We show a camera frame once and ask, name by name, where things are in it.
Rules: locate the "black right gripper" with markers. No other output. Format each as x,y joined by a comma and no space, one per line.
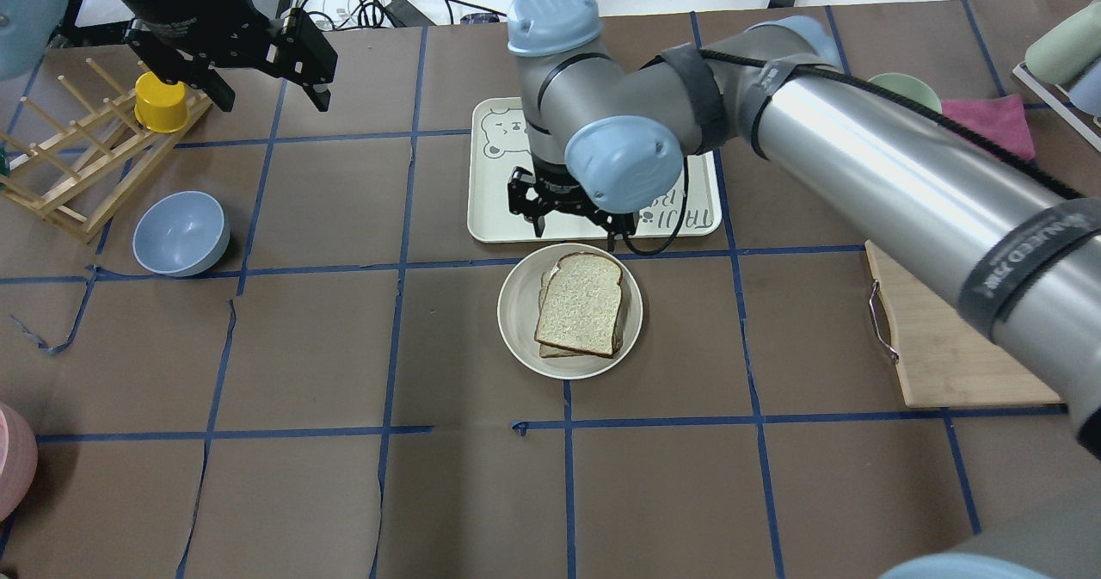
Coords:
548,186

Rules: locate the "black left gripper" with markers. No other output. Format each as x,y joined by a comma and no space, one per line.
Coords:
175,4

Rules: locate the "bread slice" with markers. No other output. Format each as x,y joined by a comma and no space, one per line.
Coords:
547,351
583,304

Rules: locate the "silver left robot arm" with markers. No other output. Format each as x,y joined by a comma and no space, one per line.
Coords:
29,24

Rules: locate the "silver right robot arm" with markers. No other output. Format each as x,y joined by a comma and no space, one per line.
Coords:
1012,250

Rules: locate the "bread slice on plate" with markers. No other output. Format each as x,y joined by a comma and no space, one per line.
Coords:
547,351

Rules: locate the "cream round plate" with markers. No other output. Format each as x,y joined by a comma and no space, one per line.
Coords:
518,315

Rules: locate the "yellow cup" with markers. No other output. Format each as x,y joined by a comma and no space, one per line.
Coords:
159,106

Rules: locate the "cream bear serving tray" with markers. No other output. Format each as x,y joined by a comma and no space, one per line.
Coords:
499,145

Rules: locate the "black power adapter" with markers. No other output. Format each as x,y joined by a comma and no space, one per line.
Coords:
405,14

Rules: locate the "blue bowl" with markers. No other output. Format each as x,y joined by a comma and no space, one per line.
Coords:
182,235

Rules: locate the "wooden dish rack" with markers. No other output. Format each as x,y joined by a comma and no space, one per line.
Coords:
79,178

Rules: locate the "light green bowl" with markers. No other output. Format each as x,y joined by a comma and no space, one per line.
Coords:
909,87

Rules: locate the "wooden cutting board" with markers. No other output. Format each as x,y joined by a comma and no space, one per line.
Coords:
938,359

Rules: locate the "pink bowl with ice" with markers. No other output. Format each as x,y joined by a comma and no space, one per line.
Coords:
19,459

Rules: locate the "pink cloth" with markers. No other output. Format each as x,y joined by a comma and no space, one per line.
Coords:
1001,120

